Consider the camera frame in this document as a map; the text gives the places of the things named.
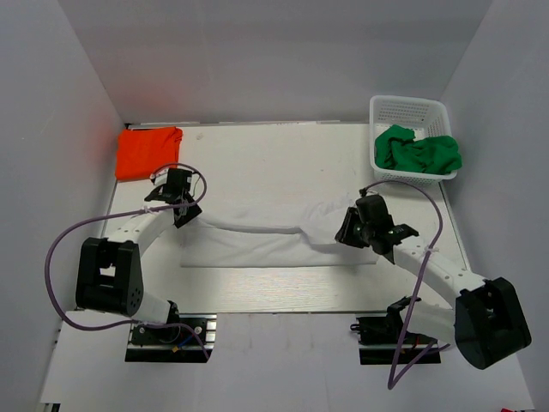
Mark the white plastic basket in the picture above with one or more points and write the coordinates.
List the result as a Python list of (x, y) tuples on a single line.
[(425, 117)]

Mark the folded orange t shirt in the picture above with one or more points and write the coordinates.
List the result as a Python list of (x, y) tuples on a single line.
[(141, 152)]

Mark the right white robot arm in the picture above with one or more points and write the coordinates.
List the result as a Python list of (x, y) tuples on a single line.
[(484, 318)]

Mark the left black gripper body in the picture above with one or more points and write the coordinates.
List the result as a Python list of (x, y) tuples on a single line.
[(192, 211)]

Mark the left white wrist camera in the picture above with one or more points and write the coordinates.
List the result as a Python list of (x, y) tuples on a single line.
[(160, 177)]

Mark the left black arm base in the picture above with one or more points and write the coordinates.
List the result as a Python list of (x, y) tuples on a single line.
[(175, 345)]

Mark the white t shirt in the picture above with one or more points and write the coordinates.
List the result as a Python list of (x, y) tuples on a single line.
[(270, 236)]

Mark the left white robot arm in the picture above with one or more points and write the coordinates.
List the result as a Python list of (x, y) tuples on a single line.
[(110, 269)]

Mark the green t shirt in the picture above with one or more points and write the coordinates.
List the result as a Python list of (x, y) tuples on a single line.
[(398, 149)]

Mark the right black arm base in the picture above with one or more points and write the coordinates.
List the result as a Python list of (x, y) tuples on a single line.
[(377, 339)]

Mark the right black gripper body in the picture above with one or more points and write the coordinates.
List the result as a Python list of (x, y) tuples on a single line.
[(354, 232)]

